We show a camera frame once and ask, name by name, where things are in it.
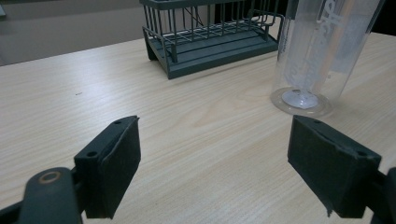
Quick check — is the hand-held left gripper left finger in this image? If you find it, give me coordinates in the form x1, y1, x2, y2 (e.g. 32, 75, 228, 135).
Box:
73, 115, 142, 219

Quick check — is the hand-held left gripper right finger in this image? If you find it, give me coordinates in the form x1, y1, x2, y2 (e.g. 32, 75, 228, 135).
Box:
287, 114, 382, 219

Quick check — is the clear plastic cup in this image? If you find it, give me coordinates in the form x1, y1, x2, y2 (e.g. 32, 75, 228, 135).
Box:
270, 0, 386, 117

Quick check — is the dark green wire dish rack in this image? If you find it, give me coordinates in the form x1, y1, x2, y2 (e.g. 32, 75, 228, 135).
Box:
138, 0, 285, 80

